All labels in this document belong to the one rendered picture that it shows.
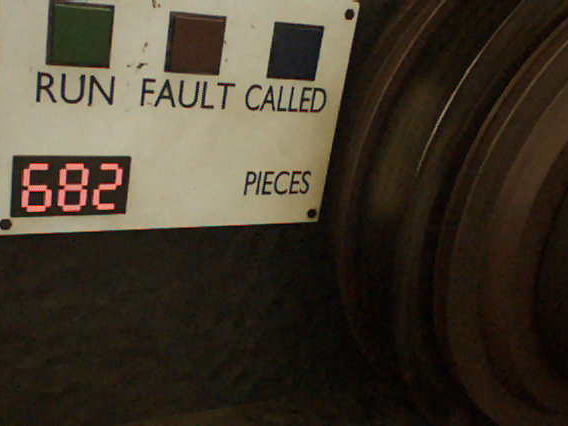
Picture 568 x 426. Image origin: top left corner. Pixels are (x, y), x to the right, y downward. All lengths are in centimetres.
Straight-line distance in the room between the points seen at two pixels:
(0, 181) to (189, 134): 13
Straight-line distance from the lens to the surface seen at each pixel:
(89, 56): 55
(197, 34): 57
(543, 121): 56
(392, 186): 56
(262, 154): 62
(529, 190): 55
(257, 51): 59
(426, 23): 58
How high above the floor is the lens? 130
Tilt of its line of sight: 20 degrees down
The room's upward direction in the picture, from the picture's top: 10 degrees clockwise
